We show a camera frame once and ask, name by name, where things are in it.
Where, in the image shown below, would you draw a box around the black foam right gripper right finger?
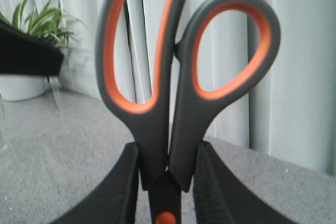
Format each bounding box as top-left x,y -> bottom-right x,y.
193,141 -> 294,223

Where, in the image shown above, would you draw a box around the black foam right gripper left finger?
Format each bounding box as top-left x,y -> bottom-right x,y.
54,143 -> 139,223

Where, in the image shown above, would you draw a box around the grey orange scissors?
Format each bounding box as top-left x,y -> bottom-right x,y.
96,0 -> 280,223

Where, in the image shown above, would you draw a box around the grey pleated curtain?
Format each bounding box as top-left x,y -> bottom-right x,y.
1,0 -> 335,190

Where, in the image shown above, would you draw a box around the white plant pot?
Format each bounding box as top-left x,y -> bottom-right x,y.
1,74 -> 46,102

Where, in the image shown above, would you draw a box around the black foam pad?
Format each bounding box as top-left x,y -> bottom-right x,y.
1,20 -> 64,76

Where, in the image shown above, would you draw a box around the green potted plant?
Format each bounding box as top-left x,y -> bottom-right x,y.
1,0 -> 75,49

